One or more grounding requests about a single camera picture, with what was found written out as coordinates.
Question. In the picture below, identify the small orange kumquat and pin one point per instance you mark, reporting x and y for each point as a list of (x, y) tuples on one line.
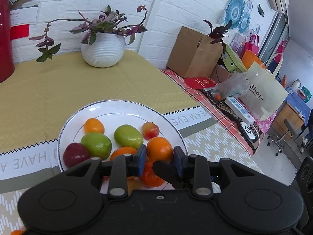
[(93, 125)]

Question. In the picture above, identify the dark red plum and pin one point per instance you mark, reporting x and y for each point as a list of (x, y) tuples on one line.
[(75, 153)]

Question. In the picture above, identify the white round plate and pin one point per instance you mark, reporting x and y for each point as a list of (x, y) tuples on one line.
[(112, 114)]

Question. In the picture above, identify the bedding calendar poster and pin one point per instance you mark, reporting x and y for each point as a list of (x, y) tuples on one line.
[(23, 13)]

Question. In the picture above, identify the purple green trailing plant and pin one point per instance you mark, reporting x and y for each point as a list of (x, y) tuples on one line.
[(109, 21)]

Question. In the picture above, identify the beige tote bag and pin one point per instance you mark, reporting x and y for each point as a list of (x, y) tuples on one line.
[(265, 94)]

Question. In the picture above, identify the red thermos jug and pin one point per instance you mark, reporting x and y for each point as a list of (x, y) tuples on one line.
[(6, 57)]

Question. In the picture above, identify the orange kumquat on table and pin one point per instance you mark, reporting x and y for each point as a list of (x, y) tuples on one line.
[(123, 150)]

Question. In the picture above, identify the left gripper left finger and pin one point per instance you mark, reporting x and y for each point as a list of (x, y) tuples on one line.
[(122, 167)]

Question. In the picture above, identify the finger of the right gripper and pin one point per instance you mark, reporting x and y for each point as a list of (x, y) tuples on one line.
[(170, 174)]

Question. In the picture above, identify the blue round wall decoration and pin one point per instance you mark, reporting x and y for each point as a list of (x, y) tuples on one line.
[(234, 12)]

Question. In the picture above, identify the brown cardboard box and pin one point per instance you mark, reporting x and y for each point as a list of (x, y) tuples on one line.
[(194, 54)]

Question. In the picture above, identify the dark purple leafy plant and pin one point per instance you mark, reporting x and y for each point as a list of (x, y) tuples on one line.
[(218, 33)]

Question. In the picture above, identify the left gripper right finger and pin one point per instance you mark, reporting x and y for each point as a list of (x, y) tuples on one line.
[(202, 187)]

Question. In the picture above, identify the white ribbed plant pot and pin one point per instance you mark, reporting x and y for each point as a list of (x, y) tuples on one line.
[(106, 51)]

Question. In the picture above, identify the red orange tomato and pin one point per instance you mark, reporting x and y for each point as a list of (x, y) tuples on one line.
[(149, 178)]

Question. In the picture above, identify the green guava fruit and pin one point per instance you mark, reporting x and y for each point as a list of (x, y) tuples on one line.
[(98, 144)]

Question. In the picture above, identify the red envelope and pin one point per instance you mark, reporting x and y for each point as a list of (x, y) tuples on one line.
[(199, 83)]

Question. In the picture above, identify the yellow green tablecloth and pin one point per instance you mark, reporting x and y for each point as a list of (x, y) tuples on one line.
[(38, 98)]

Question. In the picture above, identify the orange mandarin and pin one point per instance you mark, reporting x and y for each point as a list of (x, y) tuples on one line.
[(159, 148)]

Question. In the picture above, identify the red yellow tomato fruit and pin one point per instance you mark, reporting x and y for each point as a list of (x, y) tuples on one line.
[(150, 130)]

